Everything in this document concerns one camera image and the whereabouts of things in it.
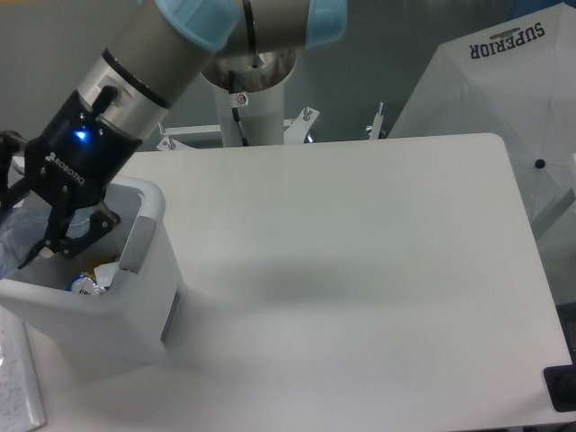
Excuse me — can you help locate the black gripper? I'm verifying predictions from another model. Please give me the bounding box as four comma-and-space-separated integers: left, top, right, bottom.
1, 89, 141, 269

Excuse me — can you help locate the clear crushed plastic bottle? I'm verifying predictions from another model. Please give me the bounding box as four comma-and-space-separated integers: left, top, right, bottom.
1, 193, 99, 282

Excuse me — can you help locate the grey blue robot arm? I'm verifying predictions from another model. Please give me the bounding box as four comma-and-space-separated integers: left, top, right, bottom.
1, 1, 347, 277

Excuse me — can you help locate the blue white wrapper trash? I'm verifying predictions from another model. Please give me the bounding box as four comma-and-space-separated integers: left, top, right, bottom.
66, 273, 104, 295

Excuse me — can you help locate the white crumpled paper trash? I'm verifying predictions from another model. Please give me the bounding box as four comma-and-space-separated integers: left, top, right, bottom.
94, 262, 119, 290

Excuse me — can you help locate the white trash can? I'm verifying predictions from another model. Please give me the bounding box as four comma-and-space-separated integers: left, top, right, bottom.
1, 175, 184, 363

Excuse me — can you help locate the white paper sheet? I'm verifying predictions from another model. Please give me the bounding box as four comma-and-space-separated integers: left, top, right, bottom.
1, 308, 47, 431

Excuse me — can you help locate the white Superior umbrella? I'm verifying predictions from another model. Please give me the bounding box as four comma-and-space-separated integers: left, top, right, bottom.
390, 3, 575, 236

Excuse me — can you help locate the black device at edge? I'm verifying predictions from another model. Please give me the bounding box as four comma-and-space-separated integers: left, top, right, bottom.
544, 364, 575, 412

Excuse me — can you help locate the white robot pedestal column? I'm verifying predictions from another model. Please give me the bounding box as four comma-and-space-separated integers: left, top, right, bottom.
202, 49, 297, 148

